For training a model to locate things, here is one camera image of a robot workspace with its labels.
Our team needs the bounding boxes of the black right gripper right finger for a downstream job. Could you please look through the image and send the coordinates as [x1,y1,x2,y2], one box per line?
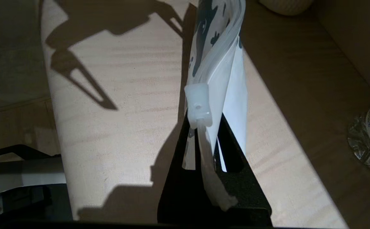
[216,113,273,226]

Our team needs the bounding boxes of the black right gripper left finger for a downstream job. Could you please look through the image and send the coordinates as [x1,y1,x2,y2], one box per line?
[157,113,227,225]

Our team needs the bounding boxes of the white blue horse print bag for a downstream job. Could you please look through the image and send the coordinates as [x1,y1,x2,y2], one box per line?
[182,0,250,212]

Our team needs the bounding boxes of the black silver robot base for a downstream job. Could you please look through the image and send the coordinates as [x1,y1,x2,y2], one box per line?
[0,144,72,221]

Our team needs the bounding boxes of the white ribbed mug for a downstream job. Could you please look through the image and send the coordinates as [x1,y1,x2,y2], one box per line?
[258,0,315,16]

